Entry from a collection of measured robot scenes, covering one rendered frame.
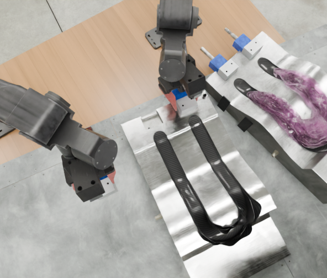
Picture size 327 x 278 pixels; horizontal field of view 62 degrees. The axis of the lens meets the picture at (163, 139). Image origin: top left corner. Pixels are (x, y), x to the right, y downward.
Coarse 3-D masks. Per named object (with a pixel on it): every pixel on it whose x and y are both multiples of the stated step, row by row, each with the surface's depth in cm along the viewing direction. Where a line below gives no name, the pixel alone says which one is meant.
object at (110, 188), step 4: (104, 176) 66; (104, 180) 64; (108, 180) 64; (104, 184) 64; (108, 184) 64; (112, 184) 64; (104, 188) 64; (108, 188) 64; (112, 188) 64; (116, 188) 67; (108, 192) 64; (112, 192) 65; (116, 192) 69; (104, 196) 66
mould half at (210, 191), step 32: (128, 128) 75; (160, 128) 75; (224, 128) 76; (160, 160) 73; (192, 160) 74; (224, 160) 73; (160, 192) 71; (224, 192) 68; (256, 192) 67; (192, 224) 65; (224, 224) 65; (256, 224) 72; (192, 256) 69; (224, 256) 70; (256, 256) 70
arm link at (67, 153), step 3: (84, 129) 49; (57, 147) 50; (60, 147) 50; (69, 147) 50; (60, 150) 51; (63, 150) 50; (66, 150) 50; (69, 150) 50; (63, 153) 52; (66, 153) 51; (69, 153) 51; (66, 156) 52; (69, 156) 52; (72, 156) 52
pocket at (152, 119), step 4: (156, 112) 77; (144, 116) 78; (148, 116) 78; (152, 116) 79; (156, 116) 79; (144, 120) 79; (148, 120) 79; (152, 120) 79; (156, 120) 79; (160, 120) 79; (144, 124) 78; (148, 124) 78; (152, 124) 78; (156, 124) 78; (148, 128) 78
